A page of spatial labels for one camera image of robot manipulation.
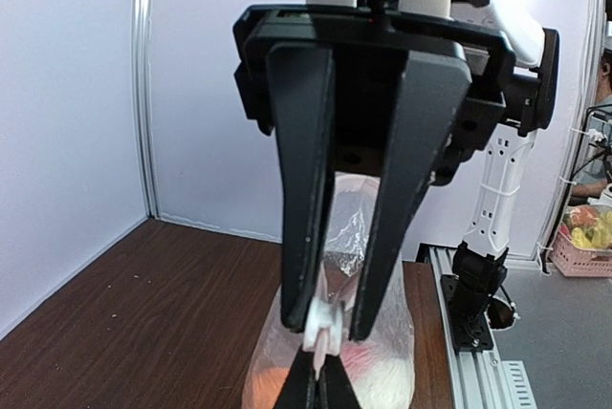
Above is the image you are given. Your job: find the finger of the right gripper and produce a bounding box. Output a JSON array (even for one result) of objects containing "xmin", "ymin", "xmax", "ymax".
[{"xmin": 349, "ymin": 52, "xmax": 471, "ymax": 341}]

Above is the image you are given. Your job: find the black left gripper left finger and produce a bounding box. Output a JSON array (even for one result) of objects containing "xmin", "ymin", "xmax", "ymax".
[{"xmin": 273, "ymin": 349, "xmax": 317, "ymax": 409}]

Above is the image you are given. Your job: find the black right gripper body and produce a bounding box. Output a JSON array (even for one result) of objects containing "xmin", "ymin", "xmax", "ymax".
[{"xmin": 232, "ymin": 5, "xmax": 515, "ymax": 186}]

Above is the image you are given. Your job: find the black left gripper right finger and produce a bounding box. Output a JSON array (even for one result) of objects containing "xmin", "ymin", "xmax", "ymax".
[{"xmin": 317, "ymin": 355, "xmax": 361, "ymax": 409}]

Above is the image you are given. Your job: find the orange toy fruit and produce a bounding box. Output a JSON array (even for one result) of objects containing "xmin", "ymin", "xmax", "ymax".
[{"xmin": 251, "ymin": 367, "xmax": 289, "ymax": 409}]

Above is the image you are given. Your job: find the clear zip top bag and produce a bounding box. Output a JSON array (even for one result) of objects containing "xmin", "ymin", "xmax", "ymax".
[{"xmin": 241, "ymin": 171, "xmax": 415, "ymax": 409}]

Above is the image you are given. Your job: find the background pink basket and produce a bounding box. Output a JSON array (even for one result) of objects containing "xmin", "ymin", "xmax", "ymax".
[{"xmin": 548, "ymin": 230, "xmax": 611, "ymax": 278}]

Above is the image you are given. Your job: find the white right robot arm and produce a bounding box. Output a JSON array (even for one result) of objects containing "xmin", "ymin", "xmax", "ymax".
[{"xmin": 233, "ymin": 0, "xmax": 560, "ymax": 408}]

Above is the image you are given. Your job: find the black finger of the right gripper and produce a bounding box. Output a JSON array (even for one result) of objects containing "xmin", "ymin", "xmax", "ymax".
[{"xmin": 267, "ymin": 43, "xmax": 335, "ymax": 332}]

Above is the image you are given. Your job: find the front aluminium rail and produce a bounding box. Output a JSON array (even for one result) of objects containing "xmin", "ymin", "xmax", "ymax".
[{"xmin": 417, "ymin": 244, "xmax": 536, "ymax": 409}]

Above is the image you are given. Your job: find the left aluminium frame post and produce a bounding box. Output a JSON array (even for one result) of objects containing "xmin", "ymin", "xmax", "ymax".
[{"xmin": 131, "ymin": 0, "xmax": 160, "ymax": 219}]

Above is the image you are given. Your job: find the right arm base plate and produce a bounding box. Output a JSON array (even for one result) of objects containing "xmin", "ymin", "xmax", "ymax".
[{"xmin": 440, "ymin": 274, "xmax": 493, "ymax": 353}]

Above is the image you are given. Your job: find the bystander person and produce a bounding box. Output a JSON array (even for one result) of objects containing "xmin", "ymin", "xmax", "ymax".
[{"xmin": 571, "ymin": 44, "xmax": 611, "ymax": 202}]

